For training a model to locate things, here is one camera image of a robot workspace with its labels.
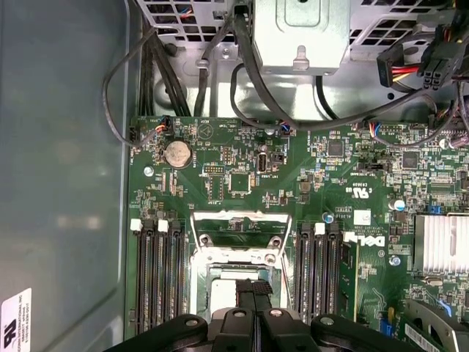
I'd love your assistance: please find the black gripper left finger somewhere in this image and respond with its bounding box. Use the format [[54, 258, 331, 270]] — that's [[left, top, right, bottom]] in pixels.
[[109, 278, 257, 352]]

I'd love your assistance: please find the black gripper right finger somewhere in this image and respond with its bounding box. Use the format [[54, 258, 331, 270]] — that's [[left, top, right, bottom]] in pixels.
[[254, 280, 430, 352]]

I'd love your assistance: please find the RAM slot black clip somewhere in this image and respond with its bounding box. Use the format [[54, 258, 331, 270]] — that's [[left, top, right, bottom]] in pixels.
[[295, 222, 312, 323], [325, 222, 342, 323], [143, 219, 161, 324], [171, 221, 188, 320]]

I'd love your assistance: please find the CPU socket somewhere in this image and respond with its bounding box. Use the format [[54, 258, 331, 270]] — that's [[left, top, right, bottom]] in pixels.
[[187, 246, 296, 323]]

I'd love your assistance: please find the green RAM stick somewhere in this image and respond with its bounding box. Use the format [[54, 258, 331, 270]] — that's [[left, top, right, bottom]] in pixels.
[[340, 240, 361, 322]]

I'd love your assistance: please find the black graphics card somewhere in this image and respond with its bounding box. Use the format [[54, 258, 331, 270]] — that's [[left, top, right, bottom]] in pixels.
[[401, 298, 469, 352]]

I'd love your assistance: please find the green motherboard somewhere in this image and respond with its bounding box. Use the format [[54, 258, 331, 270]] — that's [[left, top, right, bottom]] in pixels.
[[126, 115, 469, 352]]

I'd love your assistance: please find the silver chipset heatsink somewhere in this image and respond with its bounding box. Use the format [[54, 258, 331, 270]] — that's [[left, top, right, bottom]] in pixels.
[[413, 214, 469, 274]]

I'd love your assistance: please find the coin cell battery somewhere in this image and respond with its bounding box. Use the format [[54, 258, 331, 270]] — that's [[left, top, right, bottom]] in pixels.
[[164, 141, 193, 169]]

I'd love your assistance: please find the white label sticker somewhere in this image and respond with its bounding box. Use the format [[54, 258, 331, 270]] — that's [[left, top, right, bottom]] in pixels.
[[0, 287, 33, 352]]

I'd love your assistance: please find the black PC case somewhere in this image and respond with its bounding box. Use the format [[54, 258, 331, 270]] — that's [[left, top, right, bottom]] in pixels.
[[0, 0, 469, 352]]

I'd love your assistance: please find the metal drive cage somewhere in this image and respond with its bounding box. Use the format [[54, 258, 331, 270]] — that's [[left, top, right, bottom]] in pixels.
[[135, 0, 469, 122]]

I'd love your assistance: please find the black power connector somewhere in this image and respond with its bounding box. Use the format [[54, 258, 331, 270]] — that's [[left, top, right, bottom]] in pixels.
[[417, 43, 465, 92]]

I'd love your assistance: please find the black cable bundle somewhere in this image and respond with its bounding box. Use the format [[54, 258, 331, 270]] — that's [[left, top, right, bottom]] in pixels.
[[139, 21, 192, 119]]

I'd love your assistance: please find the thin black wire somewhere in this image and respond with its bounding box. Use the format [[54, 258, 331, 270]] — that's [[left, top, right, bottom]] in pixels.
[[101, 27, 159, 147]]

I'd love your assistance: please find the grey metal cage bracket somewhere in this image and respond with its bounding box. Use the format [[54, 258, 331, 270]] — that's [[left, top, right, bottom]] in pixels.
[[252, 0, 351, 76]]

